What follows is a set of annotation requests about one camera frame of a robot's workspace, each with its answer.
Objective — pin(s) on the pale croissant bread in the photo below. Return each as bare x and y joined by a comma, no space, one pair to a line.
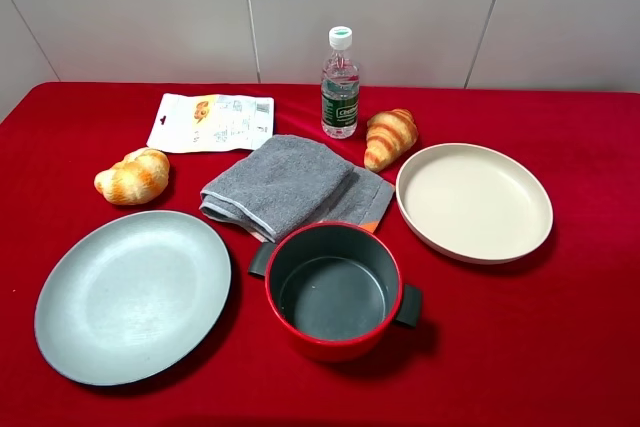
140,177

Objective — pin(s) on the folded grey towel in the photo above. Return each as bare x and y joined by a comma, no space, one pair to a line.
290,182

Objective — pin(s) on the brown striped croissant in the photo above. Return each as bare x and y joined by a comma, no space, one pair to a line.
389,134

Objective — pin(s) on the clear plastic water bottle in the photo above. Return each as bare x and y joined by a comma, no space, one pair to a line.
340,86

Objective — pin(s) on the white snack packet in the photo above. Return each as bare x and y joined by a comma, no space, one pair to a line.
211,123

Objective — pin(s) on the cream round plate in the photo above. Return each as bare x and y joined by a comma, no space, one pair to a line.
473,204

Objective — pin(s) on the grey round plate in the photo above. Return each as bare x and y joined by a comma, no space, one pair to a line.
132,298

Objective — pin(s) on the red pot with black handles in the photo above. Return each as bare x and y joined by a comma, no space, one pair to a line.
335,288

